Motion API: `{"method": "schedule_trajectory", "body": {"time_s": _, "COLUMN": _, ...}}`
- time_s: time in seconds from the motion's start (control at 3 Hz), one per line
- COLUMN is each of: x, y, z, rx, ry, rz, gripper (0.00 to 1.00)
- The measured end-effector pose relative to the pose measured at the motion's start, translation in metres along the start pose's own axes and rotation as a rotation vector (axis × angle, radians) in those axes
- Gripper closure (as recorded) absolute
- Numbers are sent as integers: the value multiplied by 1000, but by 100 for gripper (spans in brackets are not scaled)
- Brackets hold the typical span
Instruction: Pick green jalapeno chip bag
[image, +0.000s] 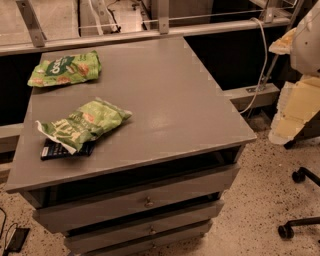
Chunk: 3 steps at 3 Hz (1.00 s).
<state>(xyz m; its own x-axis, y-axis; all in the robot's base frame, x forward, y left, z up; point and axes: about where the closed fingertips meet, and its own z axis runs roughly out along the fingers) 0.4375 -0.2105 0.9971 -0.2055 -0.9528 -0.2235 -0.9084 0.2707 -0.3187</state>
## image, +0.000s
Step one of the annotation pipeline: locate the green jalapeno chip bag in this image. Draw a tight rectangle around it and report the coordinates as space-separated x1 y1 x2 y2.
36 98 132 155

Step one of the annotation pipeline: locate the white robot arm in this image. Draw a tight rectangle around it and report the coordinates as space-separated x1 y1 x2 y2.
268 1 320 145

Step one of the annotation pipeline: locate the black office chair base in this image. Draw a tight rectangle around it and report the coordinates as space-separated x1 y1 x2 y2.
277 139 320 240

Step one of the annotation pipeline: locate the metal railing frame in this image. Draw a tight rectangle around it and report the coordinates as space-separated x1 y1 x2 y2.
0 0 304 56

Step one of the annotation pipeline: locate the white cable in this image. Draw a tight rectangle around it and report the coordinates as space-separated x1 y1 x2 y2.
238 17 269 115

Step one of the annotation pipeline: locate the green snack bag white logo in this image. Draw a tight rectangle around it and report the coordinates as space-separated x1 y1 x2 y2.
27 51 102 87

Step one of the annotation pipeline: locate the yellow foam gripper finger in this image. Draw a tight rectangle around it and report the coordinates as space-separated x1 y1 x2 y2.
268 76 320 145

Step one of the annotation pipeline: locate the top grey drawer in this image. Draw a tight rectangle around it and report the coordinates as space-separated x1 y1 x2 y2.
33 164 240 233

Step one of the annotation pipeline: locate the black floor cable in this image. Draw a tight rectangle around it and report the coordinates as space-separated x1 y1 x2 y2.
0 207 18 256

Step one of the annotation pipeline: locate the grey drawer cabinet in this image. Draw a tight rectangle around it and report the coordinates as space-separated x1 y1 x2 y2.
4 35 258 256

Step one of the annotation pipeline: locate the middle grey drawer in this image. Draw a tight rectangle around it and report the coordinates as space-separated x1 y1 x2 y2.
65 194 224 254

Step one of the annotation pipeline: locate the black flat packet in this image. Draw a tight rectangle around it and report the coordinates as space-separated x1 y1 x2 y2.
40 139 95 161

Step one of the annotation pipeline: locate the black device on floor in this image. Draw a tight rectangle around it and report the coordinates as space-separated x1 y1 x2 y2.
5 228 30 253

